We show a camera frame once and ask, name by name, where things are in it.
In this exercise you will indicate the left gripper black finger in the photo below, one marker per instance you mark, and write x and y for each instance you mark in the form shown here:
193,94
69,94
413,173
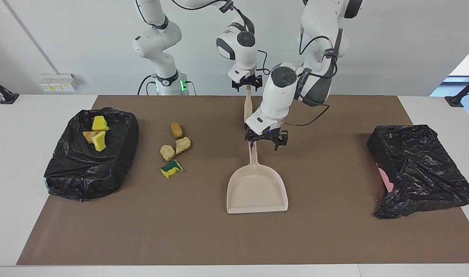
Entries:
281,143
251,143

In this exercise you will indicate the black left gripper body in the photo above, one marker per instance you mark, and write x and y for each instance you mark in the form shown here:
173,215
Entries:
267,135

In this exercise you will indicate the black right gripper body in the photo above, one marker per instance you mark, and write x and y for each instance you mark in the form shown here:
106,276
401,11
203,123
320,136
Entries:
249,80

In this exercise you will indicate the beige plastic dustpan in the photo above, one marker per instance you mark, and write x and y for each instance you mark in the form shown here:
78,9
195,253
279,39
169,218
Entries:
257,192

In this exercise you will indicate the pale yellow foam chunk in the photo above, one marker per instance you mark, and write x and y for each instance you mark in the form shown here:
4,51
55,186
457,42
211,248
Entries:
182,145
167,152

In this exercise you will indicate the green and yellow sponge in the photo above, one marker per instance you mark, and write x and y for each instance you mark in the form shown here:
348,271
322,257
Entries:
171,169

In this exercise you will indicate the large yellow sponge piece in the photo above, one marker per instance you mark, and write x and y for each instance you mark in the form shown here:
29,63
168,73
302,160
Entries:
99,123

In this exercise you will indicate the small yellow sponge piece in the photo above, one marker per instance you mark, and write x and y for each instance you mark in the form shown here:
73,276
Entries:
100,141

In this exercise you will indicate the orange striped sponge piece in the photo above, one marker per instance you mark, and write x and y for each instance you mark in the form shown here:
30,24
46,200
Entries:
88,135

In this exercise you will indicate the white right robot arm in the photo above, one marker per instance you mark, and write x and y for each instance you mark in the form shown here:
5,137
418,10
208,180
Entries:
157,42

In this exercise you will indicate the pink bin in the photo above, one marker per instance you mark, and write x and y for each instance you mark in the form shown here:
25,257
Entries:
386,180

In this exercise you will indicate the crumpled black trash bag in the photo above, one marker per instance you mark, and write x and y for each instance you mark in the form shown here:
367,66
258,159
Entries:
423,169

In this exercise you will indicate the open bin with black bag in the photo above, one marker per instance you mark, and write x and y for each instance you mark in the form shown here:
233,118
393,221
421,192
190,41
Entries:
92,169

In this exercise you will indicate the brown sponge piece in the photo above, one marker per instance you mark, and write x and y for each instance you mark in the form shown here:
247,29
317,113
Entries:
176,130

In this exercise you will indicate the brown table mat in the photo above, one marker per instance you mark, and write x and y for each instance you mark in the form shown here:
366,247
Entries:
234,238

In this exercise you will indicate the white wall outlet strip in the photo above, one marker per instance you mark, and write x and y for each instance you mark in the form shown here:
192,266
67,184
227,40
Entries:
57,82

